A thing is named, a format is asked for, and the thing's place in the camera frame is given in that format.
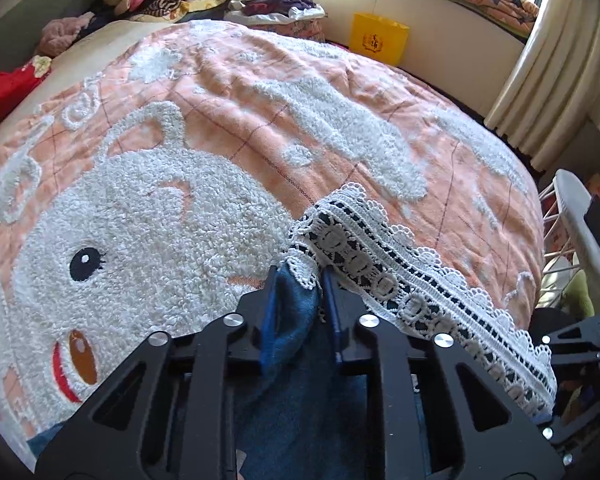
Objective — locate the orange patterned blanket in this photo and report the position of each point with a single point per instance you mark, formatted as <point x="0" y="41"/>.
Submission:
<point x="495" y="0"/>

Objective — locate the blue denim pants lace trim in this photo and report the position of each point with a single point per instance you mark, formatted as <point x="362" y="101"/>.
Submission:
<point x="300" y="410"/>

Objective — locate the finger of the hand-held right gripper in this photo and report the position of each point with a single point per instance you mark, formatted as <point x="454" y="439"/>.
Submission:
<point x="572" y="432"/>
<point x="580" y="334"/>

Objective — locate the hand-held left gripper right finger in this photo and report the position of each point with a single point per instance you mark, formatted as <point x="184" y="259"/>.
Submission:
<point x="331" y="315"/>

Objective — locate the pink plush cloth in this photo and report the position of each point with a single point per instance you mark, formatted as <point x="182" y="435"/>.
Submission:
<point x="62" y="32"/>

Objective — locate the red patterned cloth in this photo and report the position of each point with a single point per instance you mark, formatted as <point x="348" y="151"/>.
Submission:
<point x="10" y="85"/>

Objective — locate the yellow bag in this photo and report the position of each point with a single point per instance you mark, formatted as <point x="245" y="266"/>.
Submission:
<point x="377" y="37"/>

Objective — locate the green plush cloth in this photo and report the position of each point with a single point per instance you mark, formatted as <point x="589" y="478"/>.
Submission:
<point x="580" y="295"/>

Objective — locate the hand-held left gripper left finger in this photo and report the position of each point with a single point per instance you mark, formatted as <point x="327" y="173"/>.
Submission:
<point x="267" y="315"/>

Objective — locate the peach printed blanket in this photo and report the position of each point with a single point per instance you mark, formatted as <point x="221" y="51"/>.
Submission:
<point x="180" y="185"/>

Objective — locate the grey headboard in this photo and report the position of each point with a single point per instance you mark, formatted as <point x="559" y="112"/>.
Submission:
<point x="30" y="5"/>

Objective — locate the purple clothes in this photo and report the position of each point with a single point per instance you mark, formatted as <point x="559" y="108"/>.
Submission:
<point x="280" y="0"/>

